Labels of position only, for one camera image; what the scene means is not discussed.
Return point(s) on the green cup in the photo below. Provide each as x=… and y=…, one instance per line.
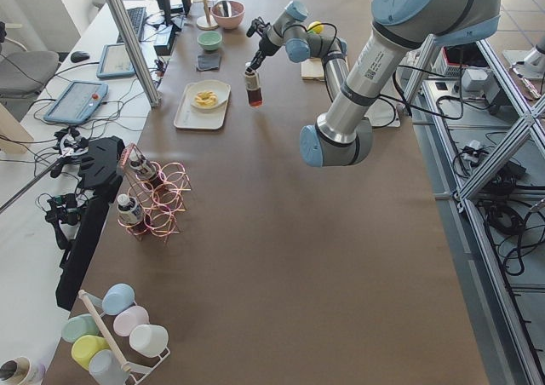
x=78, y=326

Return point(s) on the pink cup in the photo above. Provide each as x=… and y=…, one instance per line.
x=128, y=319

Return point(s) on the grey blue cup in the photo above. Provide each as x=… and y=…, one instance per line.
x=106, y=370

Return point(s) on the yellow lemon upper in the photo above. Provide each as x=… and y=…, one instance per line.
x=315, y=27

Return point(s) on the yellow cup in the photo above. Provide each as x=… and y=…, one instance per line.
x=86, y=347

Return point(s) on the pink ice bowl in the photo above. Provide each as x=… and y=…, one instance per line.
x=238, y=10

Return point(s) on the white cup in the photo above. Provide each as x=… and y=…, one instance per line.
x=149, y=340

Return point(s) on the paper cup with brown contents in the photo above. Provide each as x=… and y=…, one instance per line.
x=21, y=371

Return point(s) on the braided ring bread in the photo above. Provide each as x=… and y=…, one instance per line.
x=205, y=99

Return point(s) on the white round plate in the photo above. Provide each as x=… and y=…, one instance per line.
x=220, y=88

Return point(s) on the mint green bowl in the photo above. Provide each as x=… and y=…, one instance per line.
x=210, y=40

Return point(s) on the cream rectangular serving tray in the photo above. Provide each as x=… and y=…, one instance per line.
x=188, y=117

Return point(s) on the blue teach pendant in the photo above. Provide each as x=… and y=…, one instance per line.
x=77, y=103
x=115, y=62

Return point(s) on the copper wire bottle rack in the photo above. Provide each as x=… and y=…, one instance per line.
x=161, y=205

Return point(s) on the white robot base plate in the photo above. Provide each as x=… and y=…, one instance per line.
x=383, y=114

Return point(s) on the black keyboard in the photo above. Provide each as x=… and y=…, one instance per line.
x=137, y=18

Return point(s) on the wooden cutting board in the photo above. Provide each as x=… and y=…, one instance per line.
x=312, y=69

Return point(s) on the white cup rack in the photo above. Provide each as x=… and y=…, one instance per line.
x=138, y=373

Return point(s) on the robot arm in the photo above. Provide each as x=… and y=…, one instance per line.
x=343, y=135

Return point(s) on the metal ice scoop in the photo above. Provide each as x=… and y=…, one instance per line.
x=223, y=8

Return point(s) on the aluminium frame post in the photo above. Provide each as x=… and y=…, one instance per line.
x=133, y=48

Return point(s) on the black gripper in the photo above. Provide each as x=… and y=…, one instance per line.
x=261, y=49

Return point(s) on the wooden glass hanger stand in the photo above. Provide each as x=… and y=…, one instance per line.
x=206, y=22

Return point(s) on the black computer mouse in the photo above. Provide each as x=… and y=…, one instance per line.
x=79, y=56

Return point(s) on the tea bottle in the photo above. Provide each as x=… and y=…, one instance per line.
x=131, y=214
x=252, y=85
x=146, y=172

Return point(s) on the black monitor stand left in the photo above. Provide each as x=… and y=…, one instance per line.
x=99, y=173

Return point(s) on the grey folded cloth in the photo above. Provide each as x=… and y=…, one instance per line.
x=208, y=62

